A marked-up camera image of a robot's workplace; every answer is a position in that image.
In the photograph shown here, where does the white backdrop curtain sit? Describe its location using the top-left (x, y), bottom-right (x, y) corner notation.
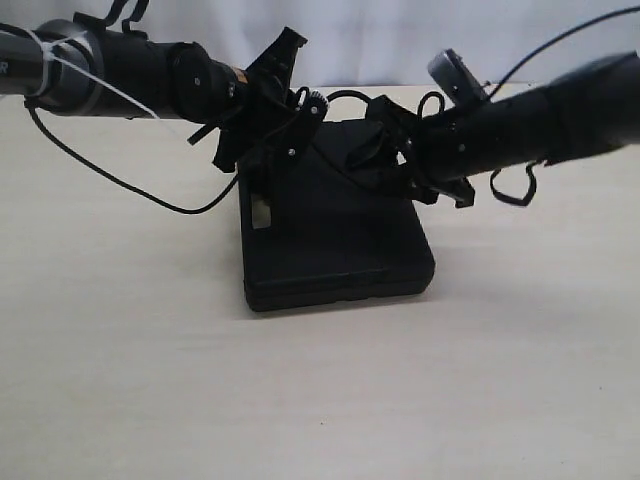
top-left (0, 0), bottom-right (640, 101)

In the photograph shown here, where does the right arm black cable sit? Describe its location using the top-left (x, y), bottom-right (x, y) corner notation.
top-left (482, 7), bottom-right (640, 99)

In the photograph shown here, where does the black braided rope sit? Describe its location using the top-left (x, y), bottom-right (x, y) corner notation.
top-left (294, 89), bottom-right (401, 196)

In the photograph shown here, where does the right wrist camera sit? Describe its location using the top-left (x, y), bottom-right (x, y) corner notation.
top-left (427, 48), bottom-right (488, 106)

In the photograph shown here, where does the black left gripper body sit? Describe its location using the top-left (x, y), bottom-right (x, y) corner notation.
top-left (215, 67), bottom-right (310, 151)

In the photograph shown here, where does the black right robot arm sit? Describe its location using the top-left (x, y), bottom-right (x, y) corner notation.
top-left (345, 51), bottom-right (639, 209)

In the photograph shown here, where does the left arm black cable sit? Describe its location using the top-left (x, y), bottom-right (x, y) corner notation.
top-left (23, 99), bottom-right (241, 215)

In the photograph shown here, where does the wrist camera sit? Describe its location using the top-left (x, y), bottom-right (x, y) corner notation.
top-left (427, 48), bottom-right (488, 106)
top-left (270, 90), bottom-right (329, 168)

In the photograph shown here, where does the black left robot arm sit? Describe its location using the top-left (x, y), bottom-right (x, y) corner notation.
top-left (1, 15), bottom-right (326, 173)

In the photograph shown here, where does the black plastic carrying case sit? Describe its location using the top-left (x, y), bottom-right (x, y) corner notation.
top-left (239, 120), bottom-right (436, 312)

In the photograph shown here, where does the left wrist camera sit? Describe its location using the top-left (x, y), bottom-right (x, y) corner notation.
top-left (270, 90), bottom-right (329, 168)

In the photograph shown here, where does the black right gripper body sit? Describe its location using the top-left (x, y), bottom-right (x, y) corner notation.
top-left (374, 95), bottom-right (475, 208)

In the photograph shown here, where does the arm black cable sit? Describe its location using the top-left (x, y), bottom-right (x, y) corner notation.
top-left (23, 99), bottom-right (241, 215)
top-left (482, 7), bottom-right (640, 99)

